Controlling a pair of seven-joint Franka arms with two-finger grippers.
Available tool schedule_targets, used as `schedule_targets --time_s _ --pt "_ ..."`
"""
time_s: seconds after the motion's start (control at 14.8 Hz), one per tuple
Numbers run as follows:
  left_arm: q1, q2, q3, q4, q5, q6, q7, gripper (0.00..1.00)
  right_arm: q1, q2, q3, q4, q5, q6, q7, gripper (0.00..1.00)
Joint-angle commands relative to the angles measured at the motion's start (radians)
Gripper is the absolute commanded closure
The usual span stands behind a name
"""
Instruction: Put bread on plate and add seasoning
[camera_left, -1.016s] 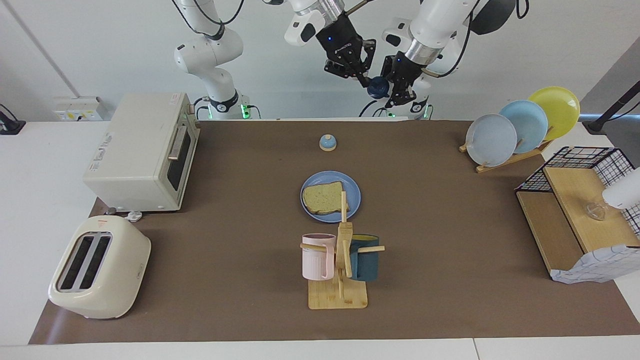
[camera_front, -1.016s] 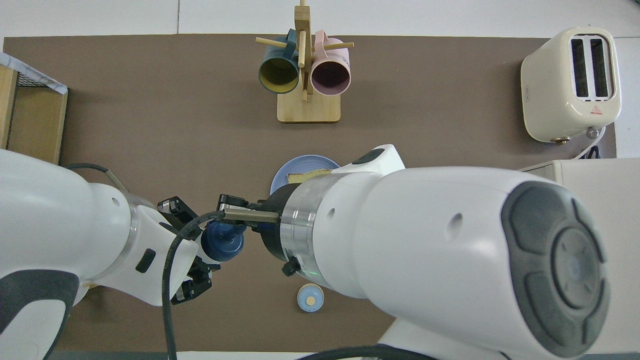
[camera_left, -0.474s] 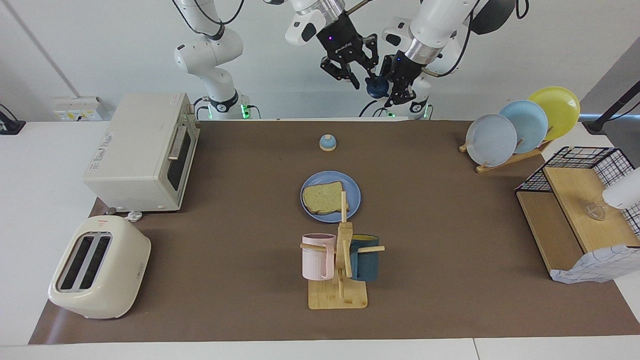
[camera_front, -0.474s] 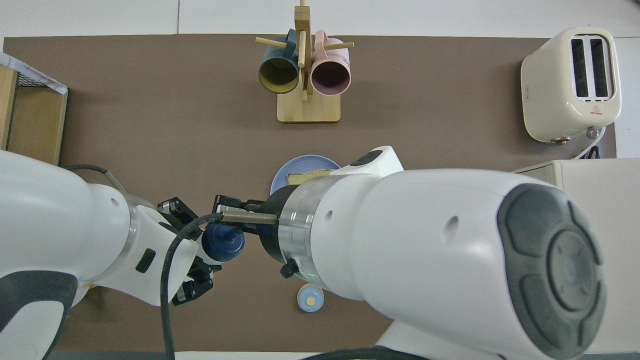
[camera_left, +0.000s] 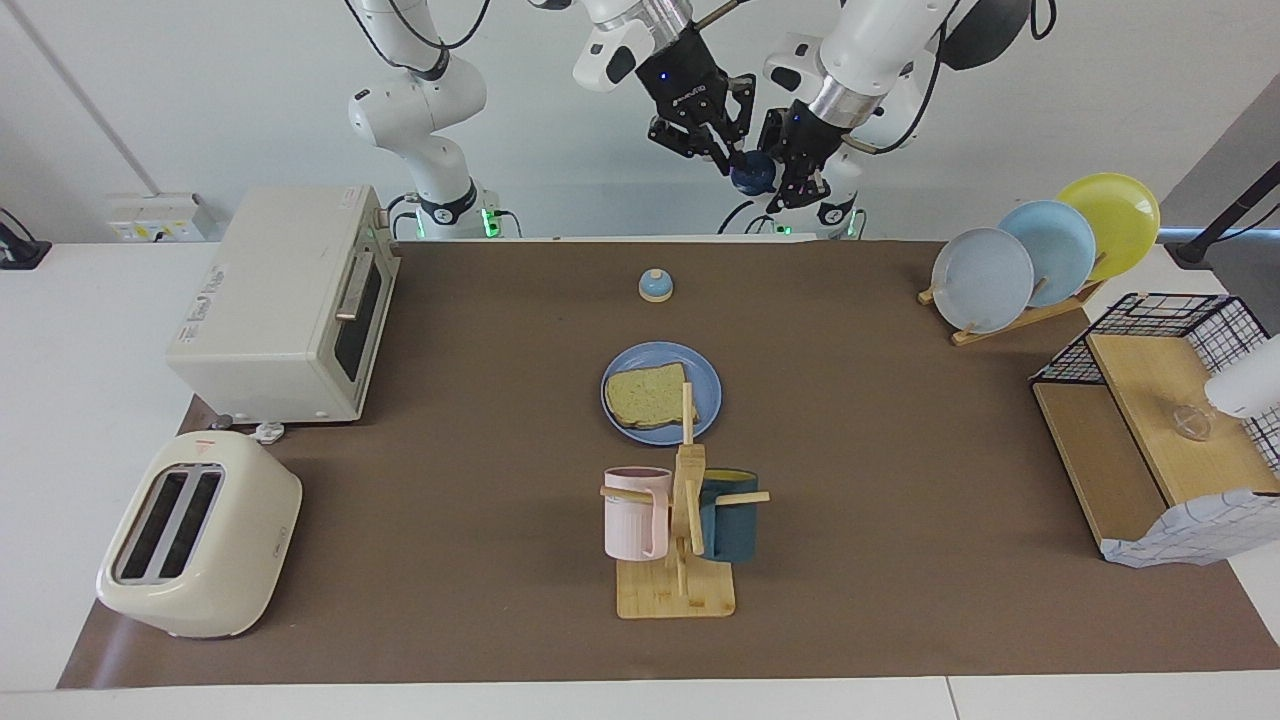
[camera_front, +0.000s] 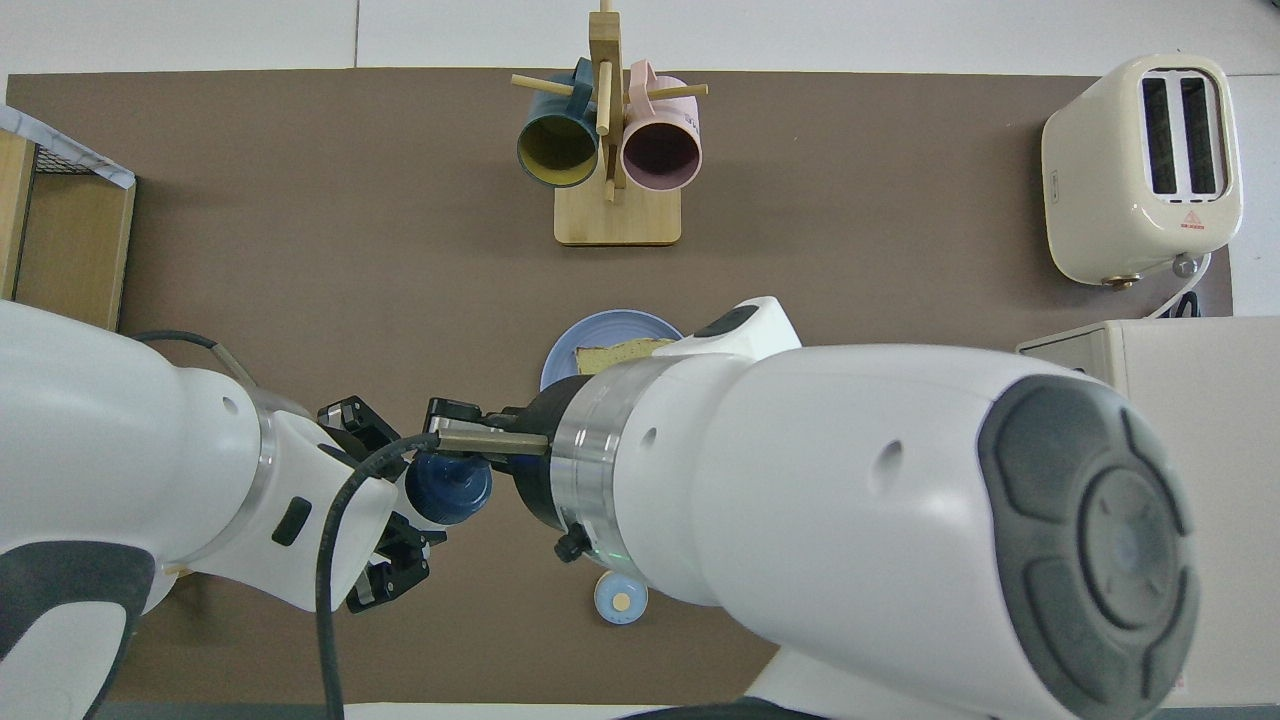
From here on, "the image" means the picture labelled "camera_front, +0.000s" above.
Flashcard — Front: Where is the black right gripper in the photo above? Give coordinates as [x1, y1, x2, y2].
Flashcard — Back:
[425, 385, 571, 526]

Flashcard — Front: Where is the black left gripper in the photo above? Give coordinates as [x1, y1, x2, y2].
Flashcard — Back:
[318, 397, 446, 614]

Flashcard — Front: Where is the translucent blue-capped seasoning bottle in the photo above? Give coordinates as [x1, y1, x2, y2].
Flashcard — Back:
[405, 450, 493, 528]

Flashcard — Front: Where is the toasted bread slice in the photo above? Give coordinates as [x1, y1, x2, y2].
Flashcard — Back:
[575, 338, 681, 376]

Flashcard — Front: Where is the blue round plate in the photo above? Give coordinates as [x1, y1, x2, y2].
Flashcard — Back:
[540, 309, 691, 393]

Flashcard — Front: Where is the blue service bell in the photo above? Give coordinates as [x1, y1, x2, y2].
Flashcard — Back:
[594, 570, 649, 625]

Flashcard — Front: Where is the brown table mat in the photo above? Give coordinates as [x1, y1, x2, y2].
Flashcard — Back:
[0, 68, 1233, 706]

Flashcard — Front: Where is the wooden mug rack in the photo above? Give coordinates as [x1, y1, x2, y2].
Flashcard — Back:
[511, 0, 709, 247]

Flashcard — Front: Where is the teal mug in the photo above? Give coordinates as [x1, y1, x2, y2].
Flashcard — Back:
[516, 57, 601, 189]

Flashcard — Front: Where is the pink ribbed mug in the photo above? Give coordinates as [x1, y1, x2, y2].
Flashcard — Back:
[621, 60, 703, 193]

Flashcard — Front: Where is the wooden shelf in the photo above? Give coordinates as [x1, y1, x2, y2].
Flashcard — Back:
[0, 130, 138, 333]

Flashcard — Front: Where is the cream two-slot toaster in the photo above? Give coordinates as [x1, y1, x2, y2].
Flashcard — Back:
[1041, 53, 1244, 291]

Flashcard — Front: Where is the white toaster oven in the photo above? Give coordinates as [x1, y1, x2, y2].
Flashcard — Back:
[1015, 318, 1280, 706]

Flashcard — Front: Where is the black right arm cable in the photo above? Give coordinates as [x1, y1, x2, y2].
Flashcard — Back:
[315, 430, 551, 720]

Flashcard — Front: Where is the black wire basket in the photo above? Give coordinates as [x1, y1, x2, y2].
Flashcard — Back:
[35, 140, 101, 176]

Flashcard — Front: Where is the white toaster power cable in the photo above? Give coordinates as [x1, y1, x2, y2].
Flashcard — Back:
[1145, 255, 1213, 321]

